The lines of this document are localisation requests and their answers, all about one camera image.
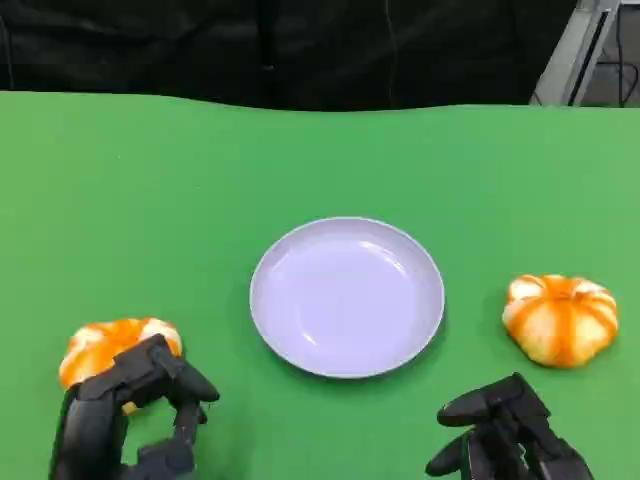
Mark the black floor cable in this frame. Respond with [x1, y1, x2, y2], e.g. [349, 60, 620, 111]
[594, 0, 640, 108]

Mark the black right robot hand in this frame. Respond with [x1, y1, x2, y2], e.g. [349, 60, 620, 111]
[425, 372, 596, 480]

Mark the lilac plate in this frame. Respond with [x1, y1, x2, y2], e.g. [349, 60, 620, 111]
[249, 216, 446, 380]

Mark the orange white toy bread roll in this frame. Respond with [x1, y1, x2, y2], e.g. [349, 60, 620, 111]
[501, 273, 620, 370]
[58, 316, 184, 417]

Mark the green table cloth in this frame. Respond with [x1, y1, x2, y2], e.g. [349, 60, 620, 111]
[0, 89, 640, 480]

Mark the grey metal frame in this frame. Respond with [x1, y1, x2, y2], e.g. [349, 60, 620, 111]
[530, 0, 626, 107]

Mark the black backdrop curtain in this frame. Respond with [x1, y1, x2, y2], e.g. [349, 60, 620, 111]
[0, 0, 579, 112]

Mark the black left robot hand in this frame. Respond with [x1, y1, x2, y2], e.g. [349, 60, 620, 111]
[48, 333, 221, 480]

